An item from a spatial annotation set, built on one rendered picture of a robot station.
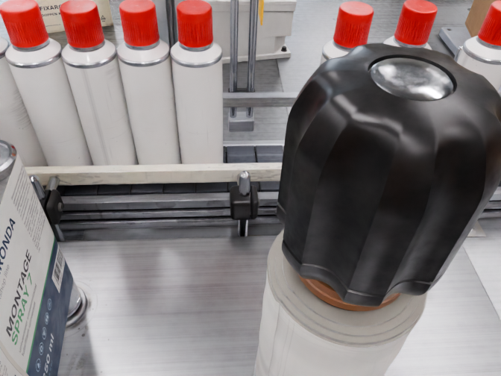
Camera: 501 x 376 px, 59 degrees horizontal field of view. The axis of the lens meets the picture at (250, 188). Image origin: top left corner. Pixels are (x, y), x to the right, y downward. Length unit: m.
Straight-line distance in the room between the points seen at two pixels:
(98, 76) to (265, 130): 0.32
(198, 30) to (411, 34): 0.21
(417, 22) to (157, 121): 0.28
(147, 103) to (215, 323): 0.23
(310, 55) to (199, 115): 0.47
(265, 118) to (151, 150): 0.27
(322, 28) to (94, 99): 0.65
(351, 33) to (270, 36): 0.42
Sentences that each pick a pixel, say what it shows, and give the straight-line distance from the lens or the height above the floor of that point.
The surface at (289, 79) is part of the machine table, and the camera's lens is 0.83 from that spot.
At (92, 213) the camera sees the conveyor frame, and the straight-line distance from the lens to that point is 0.55.
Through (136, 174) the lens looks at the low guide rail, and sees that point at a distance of 0.51.
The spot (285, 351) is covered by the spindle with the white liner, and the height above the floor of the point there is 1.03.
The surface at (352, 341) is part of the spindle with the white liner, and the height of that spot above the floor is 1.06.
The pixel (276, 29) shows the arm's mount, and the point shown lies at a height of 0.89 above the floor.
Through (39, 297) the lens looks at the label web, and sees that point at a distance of 0.35.
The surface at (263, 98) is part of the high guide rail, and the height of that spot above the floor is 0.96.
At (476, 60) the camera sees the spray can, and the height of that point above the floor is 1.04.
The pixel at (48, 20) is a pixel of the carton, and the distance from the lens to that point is 1.02.
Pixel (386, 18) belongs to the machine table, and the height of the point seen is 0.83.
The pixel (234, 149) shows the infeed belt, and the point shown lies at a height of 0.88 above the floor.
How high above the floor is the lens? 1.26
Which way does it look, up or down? 45 degrees down
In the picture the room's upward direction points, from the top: 3 degrees clockwise
